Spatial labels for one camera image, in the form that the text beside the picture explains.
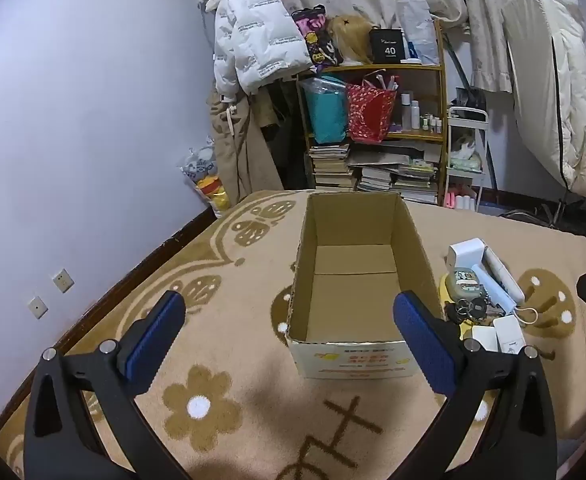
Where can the red gift bag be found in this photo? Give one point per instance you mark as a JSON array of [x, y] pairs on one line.
[[370, 112]]

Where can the clear plastic bag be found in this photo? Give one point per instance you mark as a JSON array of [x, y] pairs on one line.
[[418, 25]]

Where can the teal bag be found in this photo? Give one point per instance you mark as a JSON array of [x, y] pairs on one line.
[[327, 112]]

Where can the black garment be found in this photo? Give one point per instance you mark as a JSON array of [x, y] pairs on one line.
[[285, 130]]

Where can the white brown plush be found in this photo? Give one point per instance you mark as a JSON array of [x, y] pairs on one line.
[[465, 144]]

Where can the black printed bag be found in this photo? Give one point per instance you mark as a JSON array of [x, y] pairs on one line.
[[315, 35]]

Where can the green tissue pack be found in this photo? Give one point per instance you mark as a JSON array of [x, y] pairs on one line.
[[465, 163]]

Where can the wooden shelf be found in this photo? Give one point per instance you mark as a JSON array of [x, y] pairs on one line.
[[423, 72]]

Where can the cardboard box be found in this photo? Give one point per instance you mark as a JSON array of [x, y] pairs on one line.
[[348, 305]]

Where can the white wall socket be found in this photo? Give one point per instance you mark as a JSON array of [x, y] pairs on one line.
[[38, 306], [63, 280]]

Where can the plastic bag of plush toys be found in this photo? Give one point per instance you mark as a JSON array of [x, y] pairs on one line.
[[208, 180]]

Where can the white metal cart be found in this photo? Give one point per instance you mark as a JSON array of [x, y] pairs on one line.
[[483, 140]]

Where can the beige hanging coat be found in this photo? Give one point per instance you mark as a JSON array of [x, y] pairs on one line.
[[235, 155]]

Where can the white puffer jacket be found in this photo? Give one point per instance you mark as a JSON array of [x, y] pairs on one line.
[[253, 30]]

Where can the pile of magazines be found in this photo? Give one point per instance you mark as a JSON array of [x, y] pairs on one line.
[[403, 175]]

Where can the blonde wig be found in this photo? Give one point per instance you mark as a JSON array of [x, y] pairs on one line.
[[353, 40]]

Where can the yellow round pad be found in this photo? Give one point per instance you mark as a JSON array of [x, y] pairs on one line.
[[444, 287]]

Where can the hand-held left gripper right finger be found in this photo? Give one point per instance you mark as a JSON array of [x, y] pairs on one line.
[[418, 340]]

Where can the white remote control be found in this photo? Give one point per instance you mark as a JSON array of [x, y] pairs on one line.
[[503, 275]]

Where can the black box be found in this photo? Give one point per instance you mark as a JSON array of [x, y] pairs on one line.
[[388, 45]]

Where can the stack of books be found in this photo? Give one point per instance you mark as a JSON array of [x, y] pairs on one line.
[[330, 170]]

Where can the black and white picture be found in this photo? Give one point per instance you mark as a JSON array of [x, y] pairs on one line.
[[470, 100]]

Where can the black key bunch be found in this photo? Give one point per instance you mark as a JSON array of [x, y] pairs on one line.
[[465, 310]]

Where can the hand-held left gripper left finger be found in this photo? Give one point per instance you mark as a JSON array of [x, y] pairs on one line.
[[155, 340]]

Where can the cartoon print square case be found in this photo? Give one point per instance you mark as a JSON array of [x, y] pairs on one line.
[[465, 285]]

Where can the white square charger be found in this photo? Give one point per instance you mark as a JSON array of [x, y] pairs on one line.
[[465, 255]]

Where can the pink and white bottles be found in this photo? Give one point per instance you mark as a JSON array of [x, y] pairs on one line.
[[462, 201]]

